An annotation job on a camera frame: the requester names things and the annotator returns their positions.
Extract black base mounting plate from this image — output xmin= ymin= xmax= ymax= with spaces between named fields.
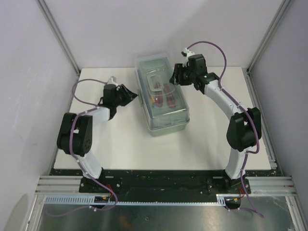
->
xmin=49 ymin=168 xmax=252 ymax=202

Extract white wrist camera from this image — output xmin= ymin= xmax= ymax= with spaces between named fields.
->
xmin=181 ymin=48 xmax=195 ymax=67
xmin=105 ymin=76 xmax=119 ymax=89

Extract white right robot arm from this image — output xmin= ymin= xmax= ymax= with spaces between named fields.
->
xmin=169 ymin=51 xmax=262 ymax=193

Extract green plastic tool box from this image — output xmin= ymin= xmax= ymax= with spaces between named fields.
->
xmin=135 ymin=53 xmax=190 ymax=137

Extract red and black pliers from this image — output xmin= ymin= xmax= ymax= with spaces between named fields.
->
xmin=151 ymin=82 xmax=176 ymax=108

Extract aluminium frame post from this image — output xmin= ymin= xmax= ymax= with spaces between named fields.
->
xmin=36 ymin=0 xmax=81 ymax=76
xmin=247 ymin=0 xmax=292 ymax=73

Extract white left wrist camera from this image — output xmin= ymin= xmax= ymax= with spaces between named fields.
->
xmin=105 ymin=76 xmax=119 ymax=89

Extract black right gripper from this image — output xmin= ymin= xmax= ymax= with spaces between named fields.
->
xmin=169 ymin=65 xmax=195 ymax=88

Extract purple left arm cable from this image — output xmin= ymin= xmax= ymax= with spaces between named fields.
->
xmin=45 ymin=79 xmax=118 ymax=217

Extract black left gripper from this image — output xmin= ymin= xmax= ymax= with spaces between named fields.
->
xmin=113 ymin=84 xmax=138 ymax=106

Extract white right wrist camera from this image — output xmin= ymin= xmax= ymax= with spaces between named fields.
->
xmin=181 ymin=48 xmax=195 ymax=67

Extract left aluminium frame post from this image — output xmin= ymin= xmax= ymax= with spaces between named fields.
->
xmin=36 ymin=0 xmax=81 ymax=76

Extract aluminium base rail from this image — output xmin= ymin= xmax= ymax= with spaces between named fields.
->
xmin=36 ymin=176 xmax=297 ymax=196

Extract right aluminium frame post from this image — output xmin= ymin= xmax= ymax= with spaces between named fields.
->
xmin=247 ymin=0 xmax=292 ymax=73

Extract grey slotted cable duct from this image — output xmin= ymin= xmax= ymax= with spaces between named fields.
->
xmin=44 ymin=193 xmax=244 ymax=207

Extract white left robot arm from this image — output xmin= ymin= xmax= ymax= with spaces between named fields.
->
xmin=57 ymin=83 xmax=138 ymax=193

